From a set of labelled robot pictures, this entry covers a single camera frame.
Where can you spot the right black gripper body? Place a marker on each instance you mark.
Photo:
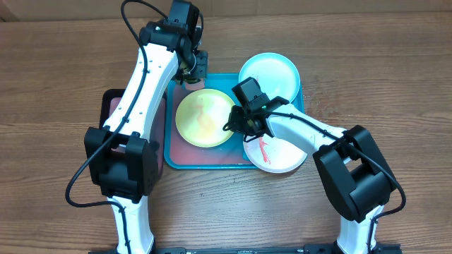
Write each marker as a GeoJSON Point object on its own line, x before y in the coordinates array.
{"type": "Point", "coordinates": [246, 126]}

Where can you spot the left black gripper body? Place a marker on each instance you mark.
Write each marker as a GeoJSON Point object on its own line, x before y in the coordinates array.
{"type": "Point", "coordinates": [199, 68]}

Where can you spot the pink sponge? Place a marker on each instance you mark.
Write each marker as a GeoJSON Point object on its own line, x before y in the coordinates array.
{"type": "Point", "coordinates": [194, 85]}

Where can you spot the white plate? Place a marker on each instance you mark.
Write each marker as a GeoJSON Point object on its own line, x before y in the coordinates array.
{"type": "Point", "coordinates": [274, 155]}

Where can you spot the yellow plate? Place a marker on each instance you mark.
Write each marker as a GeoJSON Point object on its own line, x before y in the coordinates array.
{"type": "Point", "coordinates": [201, 115]}

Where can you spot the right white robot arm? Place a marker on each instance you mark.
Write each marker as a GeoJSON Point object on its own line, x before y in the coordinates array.
{"type": "Point", "coordinates": [357, 180]}

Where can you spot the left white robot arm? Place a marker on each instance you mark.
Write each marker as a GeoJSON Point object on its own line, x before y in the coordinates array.
{"type": "Point", "coordinates": [120, 157]}

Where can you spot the teal serving tray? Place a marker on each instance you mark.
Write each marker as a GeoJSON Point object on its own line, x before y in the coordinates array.
{"type": "Point", "coordinates": [180, 154]}

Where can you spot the dark rectangular sponge tray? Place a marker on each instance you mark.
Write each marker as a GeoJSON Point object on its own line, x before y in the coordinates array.
{"type": "Point", "coordinates": [110, 100]}

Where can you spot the light blue plate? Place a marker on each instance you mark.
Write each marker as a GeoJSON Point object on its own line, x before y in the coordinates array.
{"type": "Point", "coordinates": [275, 73]}

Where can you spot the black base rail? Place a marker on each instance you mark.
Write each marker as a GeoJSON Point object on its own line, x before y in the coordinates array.
{"type": "Point", "coordinates": [247, 249]}

